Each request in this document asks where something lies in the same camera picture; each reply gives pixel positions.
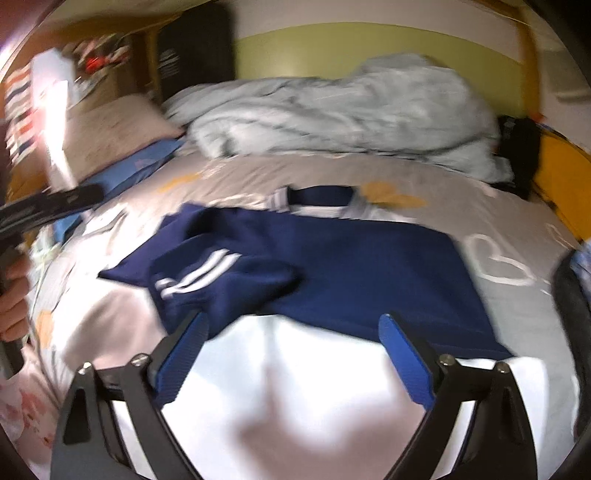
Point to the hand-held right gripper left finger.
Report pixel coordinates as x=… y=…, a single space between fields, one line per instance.
x=184 y=364

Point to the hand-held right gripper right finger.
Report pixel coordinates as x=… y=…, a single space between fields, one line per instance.
x=406 y=364

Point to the white navy striped jacket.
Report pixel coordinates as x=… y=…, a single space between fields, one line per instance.
x=351 y=258

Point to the person's left hand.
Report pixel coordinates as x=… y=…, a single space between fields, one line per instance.
x=14 y=309

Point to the white desk lamp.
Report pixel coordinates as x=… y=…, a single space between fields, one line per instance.
x=55 y=115

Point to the blue pillow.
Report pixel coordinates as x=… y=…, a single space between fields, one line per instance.
x=138 y=164

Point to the beige pillow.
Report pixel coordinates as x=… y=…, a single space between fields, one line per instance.
x=120 y=127

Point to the pink floral cloth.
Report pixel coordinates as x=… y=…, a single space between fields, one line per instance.
x=23 y=406

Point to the dark cloth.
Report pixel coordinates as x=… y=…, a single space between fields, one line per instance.
x=570 y=332

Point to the black bag with logo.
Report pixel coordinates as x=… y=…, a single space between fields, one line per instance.
x=194 y=50

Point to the yellow panel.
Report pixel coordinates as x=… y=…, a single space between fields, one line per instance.
x=565 y=184

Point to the light grey quilt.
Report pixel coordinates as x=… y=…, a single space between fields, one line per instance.
x=332 y=115

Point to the wooden bed frame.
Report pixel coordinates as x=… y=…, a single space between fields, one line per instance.
x=531 y=60

